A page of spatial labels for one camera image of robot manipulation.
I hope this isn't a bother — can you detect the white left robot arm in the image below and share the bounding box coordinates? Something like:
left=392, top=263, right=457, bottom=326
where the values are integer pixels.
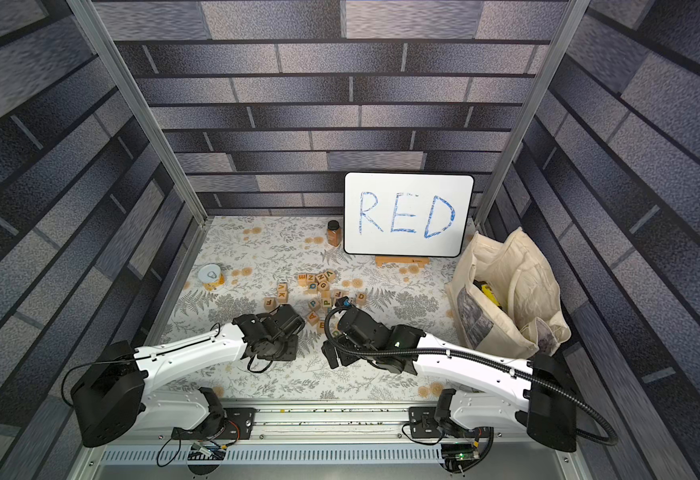
left=69, top=304, right=306, bottom=448

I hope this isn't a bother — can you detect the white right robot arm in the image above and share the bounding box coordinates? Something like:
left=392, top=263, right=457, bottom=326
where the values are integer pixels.
left=322, top=297, right=579, bottom=452

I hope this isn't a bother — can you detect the wooden whiteboard stand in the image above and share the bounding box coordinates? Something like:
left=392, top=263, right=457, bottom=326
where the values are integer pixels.
left=375, top=256, right=430, bottom=267

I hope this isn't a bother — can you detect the brown spice jar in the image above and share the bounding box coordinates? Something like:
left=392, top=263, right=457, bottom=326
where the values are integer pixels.
left=327, top=220, right=342, bottom=247

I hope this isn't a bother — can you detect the white dry-erase board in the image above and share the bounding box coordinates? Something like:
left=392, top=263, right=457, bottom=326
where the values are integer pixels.
left=343, top=172, right=475, bottom=258

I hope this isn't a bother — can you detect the cream canvas tote bag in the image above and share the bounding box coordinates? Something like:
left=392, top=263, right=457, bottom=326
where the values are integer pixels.
left=446, top=228, right=572, bottom=359

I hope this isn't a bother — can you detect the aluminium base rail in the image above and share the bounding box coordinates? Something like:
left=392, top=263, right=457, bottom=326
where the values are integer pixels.
left=87, top=395, right=547, bottom=478

